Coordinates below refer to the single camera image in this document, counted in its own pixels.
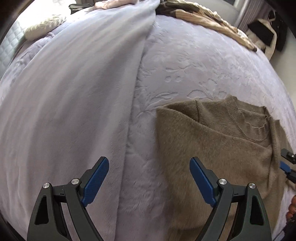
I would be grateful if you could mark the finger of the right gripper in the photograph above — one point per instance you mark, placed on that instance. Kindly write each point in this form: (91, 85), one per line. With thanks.
(290, 173)
(288, 156)

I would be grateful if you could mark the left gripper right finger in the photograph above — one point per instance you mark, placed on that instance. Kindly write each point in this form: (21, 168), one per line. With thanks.
(250, 220)

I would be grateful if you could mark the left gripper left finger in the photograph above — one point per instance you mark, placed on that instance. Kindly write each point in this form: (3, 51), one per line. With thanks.
(47, 220)

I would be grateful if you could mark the olive brown knit sweater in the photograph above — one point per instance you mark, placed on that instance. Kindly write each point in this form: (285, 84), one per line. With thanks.
(238, 141)

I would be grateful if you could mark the person's right hand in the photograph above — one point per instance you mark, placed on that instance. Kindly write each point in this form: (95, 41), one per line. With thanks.
(291, 209)

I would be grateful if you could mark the light grey plush blanket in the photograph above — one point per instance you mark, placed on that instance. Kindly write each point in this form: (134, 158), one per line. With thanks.
(70, 106)

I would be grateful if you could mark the black bag on floor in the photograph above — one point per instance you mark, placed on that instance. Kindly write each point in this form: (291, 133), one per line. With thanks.
(268, 34)

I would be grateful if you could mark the lavender embossed bedspread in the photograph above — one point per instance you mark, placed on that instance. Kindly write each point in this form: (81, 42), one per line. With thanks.
(180, 62)

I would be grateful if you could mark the brown beige striped garment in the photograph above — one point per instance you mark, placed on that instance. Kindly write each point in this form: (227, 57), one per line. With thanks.
(199, 15)

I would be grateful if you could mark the cream textured pillow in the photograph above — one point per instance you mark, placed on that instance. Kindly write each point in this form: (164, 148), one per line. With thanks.
(44, 27)

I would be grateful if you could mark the black object on bed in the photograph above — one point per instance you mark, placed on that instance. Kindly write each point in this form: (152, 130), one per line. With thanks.
(77, 7)

